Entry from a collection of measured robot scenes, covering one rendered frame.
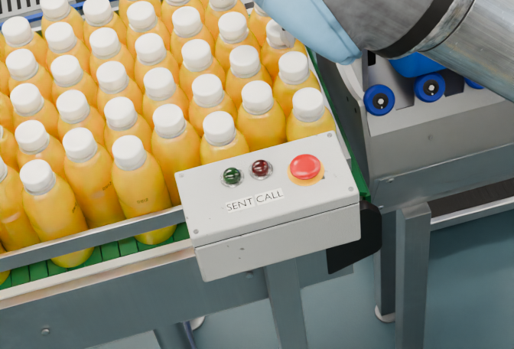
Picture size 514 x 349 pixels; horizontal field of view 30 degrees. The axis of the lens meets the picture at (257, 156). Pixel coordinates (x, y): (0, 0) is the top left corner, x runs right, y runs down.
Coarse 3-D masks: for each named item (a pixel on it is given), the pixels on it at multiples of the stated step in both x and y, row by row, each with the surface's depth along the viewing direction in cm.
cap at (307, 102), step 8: (304, 88) 123; (312, 88) 123; (296, 96) 122; (304, 96) 122; (312, 96) 122; (320, 96) 122; (296, 104) 121; (304, 104) 121; (312, 104) 121; (320, 104) 121; (296, 112) 122; (304, 112) 121; (312, 112) 121; (320, 112) 122
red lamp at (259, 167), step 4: (256, 160) 113; (260, 160) 113; (264, 160) 113; (252, 164) 113; (256, 164) 112; (260, 164) 112; (264, 164) 112; (268, 164) 113; (252, 168) 112; (256, 168) 112; (260, 168) 112; (264, 168) 112; (268, 168) 112; (252, 172) 112; (256, 172) 112; (260, 172) 112; (264, 172) 112; (260, 176) 112
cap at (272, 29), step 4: (272, 20) 131; (268, 24) 131; (272, 24) 131; (276, 24) 130; (268, 28) 130; (272, 28) 130; (276, 28) 130; (268, 32) 130; (272, 32) 130; (276, 32) 130; (268, 36) 130; (272, 36) 129; (276, 36) 129; (268, 40) 131; (272, 40) 130; (276, 40) 130; (280, 40) 130; (276, 44) 131; (280, 44) 130; (284, 44) 130
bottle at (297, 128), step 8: (328, 112) 124; (288, 120) 125; (296, 120) 123; (304, 120) 122; (312, 120) 122; (320, 120) 123; (328, 120) 124; (288, 128) 125; (296, 128) 123; (304, 128) 123; (312, 128) 123; (320, 128) 123; (328, 128) 124; (288, 136) 126; (296, 136) 124; (304, 136) 123
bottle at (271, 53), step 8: (296, 40) 132; (264, 48) 133; (272, 48) 132; (280, 48) 131; (288, 48) 131; (296, 48) 132; (304, 48) 134; (264, 56) 133; (272, 56) 132; (280, 56) 131; (264, 64) 134; (272, 64) 132; (272, 72) 133; (272, 80) 135
